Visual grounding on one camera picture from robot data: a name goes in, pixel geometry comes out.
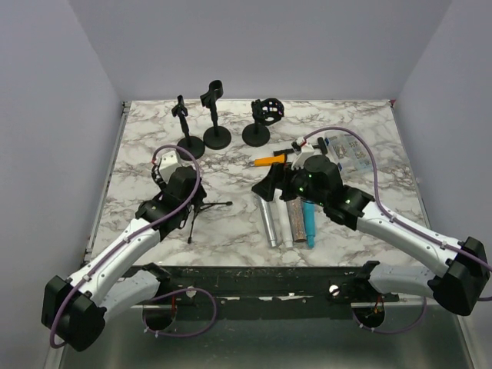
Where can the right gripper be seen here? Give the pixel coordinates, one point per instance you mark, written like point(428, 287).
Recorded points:
point(278, 171)

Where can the white microphone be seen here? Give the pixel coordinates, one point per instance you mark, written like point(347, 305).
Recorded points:
point(268, 222)
point(284, 223)

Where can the glitter silver-head microphone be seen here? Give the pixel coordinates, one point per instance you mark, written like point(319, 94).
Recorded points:
point(296, 218)

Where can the blue toy microphone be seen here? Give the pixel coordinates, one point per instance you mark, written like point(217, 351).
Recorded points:
point(309, 223)

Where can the round-base clip stand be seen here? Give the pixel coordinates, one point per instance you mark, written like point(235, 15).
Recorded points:
point(216, 137)

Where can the round-base shock-mount stand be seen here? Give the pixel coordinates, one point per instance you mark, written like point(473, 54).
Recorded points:
point(264, 113)

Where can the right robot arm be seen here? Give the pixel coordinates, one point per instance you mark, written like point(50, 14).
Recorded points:
point(453, 272)

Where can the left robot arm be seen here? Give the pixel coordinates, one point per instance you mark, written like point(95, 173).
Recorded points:
point(76, 309)

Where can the clear plastic screw box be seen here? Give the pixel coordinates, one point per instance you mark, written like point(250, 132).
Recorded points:
point(348, 153)

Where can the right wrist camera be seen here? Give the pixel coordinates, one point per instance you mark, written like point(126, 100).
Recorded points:
point(303, 151)

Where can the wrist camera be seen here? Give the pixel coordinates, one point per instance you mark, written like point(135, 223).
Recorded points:
point(303, 151)
point(165, 165)

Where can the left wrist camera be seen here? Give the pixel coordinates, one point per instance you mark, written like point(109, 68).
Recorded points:
point(165, 165)

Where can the black front mounting rail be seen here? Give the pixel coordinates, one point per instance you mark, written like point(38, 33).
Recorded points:
point(263, 293)

